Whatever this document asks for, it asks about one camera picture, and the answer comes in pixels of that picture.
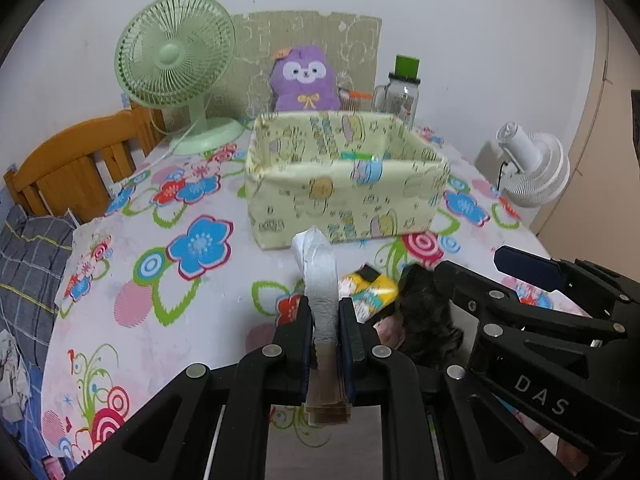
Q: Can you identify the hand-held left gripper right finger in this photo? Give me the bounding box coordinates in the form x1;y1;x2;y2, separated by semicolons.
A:
340;299;576;480

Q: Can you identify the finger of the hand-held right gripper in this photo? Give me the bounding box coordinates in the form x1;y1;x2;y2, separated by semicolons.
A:
495;246;640;321
435;260;628;348

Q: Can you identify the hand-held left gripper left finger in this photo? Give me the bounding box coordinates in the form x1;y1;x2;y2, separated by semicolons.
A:
65;297;315;480

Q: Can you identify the yellow tissue pack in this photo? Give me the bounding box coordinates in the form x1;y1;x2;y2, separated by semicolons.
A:
339;265;401;324

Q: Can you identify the white cloth roll with wooden clips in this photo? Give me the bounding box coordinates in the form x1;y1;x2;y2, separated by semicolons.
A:
291;226;352;426

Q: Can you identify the black plastic bag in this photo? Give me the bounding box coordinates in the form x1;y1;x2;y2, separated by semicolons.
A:
397;264;463;367

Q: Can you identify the yellow printed fabric storage box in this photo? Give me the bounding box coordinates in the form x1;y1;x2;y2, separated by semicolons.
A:
245;110;451;251

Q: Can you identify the white standing fan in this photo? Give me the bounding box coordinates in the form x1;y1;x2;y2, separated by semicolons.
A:
494;121;571;208

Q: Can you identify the floral tablecloth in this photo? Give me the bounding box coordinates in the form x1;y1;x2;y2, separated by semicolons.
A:
42;120;591;480

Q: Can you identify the beige door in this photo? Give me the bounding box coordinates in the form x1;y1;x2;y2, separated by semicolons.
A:
530;0;640;261

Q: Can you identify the glass jar with green lid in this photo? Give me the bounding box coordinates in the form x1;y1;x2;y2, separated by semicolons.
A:
372;55;422;129

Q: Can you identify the purple plush toy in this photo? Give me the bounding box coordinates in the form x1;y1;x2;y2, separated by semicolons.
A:
269;44;343;112

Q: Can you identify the grey plaid pillow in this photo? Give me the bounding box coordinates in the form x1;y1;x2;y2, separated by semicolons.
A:
0;205;76;376

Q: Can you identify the green patterned foam board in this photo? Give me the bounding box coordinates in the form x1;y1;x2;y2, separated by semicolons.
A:
231;10;383;117

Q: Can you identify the blue bed sheet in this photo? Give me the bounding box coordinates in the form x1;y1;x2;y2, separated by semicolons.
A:
0;360;66;480

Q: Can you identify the crumpled white cloth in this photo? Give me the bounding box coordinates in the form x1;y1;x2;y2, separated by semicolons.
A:
0;330;31;421

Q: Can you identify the wooden bed headboard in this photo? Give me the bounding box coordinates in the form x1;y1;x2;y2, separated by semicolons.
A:
4;102;168;221

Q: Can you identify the green desk fan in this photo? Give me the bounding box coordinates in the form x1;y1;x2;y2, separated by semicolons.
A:
114;0;245;156

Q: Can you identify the white fan power cable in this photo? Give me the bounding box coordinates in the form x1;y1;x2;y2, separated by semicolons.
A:
136;120;201;172

